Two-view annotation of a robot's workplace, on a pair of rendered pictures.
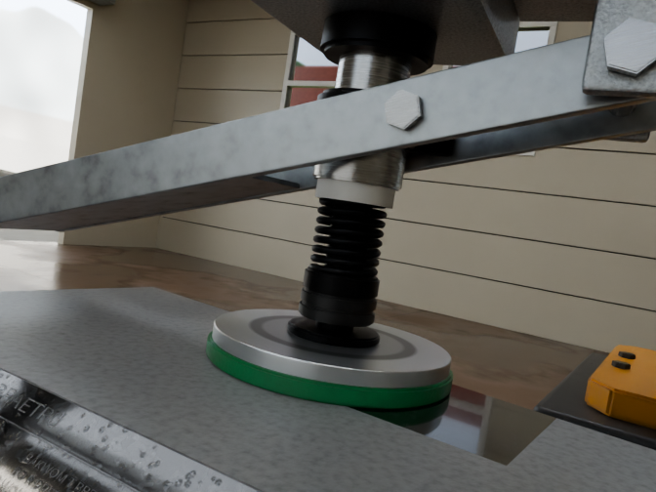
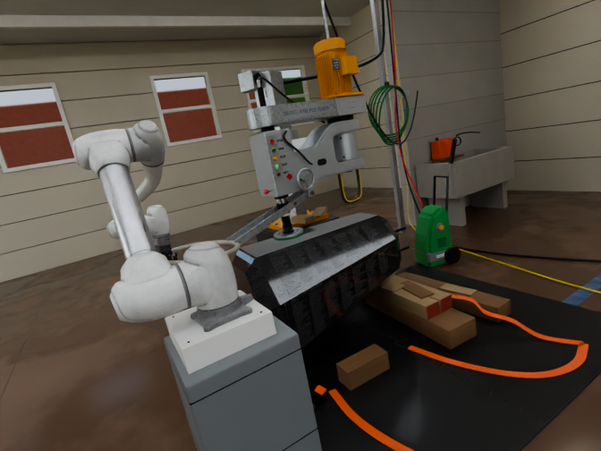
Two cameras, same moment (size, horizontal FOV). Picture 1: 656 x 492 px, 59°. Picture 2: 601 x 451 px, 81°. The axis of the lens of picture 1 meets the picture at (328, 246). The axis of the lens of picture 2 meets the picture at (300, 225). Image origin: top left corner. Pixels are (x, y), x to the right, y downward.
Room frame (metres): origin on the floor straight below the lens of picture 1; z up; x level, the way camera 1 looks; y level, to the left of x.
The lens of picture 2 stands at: (-0.80, 2.00, 1.43)
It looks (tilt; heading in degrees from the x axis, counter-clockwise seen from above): 13 degrees down; 301
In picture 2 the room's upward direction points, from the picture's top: 11 degrees counter-clockwise
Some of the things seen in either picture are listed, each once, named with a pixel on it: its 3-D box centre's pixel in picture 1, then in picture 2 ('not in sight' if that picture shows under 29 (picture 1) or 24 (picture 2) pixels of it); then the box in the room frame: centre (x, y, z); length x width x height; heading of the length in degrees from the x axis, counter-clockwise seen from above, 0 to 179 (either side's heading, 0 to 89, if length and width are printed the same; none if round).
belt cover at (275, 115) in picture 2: not in sight; (307, 114); (0.37, -0.34, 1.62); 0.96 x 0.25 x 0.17; 66
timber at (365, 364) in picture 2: not in sight; (363, 366); (-0.02, 0.29, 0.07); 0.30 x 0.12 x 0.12; 56
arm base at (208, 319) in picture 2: not in sight; (224, 305); (0.10, 1.14, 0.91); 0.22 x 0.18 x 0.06; 63
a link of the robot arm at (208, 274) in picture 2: not in sight; (207, 273); (0.12, 1.16, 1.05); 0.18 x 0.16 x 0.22; 59
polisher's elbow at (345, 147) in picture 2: not in sight; (344, 147); (0.24, -0.62, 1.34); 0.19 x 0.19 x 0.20
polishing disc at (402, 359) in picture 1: (332, 342); (288, 233); (0.52, -0.02, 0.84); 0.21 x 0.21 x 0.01
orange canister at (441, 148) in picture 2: not in sight; (444, 148); (-0.12, -3.42, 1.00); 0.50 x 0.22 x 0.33; 59
